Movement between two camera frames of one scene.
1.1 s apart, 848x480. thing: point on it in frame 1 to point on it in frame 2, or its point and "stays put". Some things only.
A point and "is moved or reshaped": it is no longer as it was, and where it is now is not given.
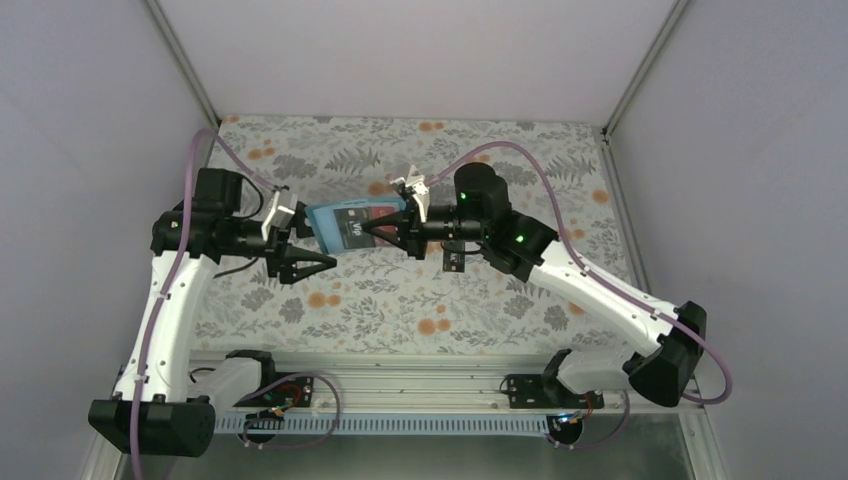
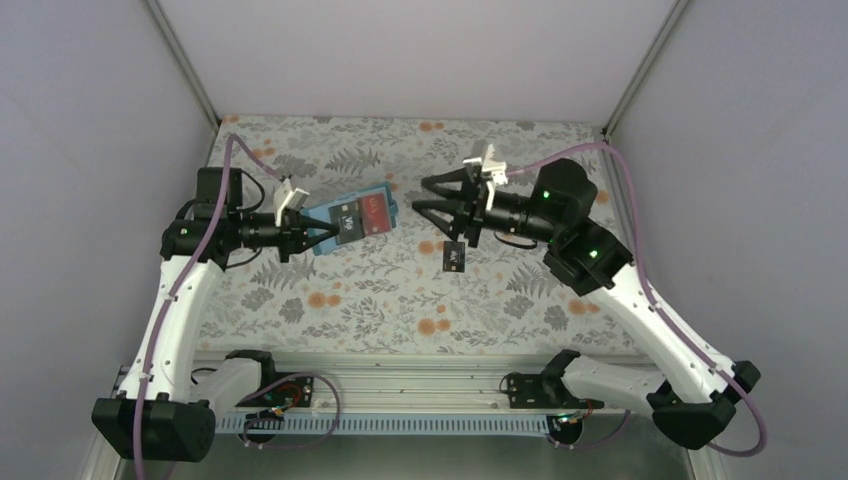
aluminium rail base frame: [403, 383] stays put
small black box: [454, 257] stays put
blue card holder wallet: [323, 219] is moved or reshaped
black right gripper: [409, 229] to [463, 216]
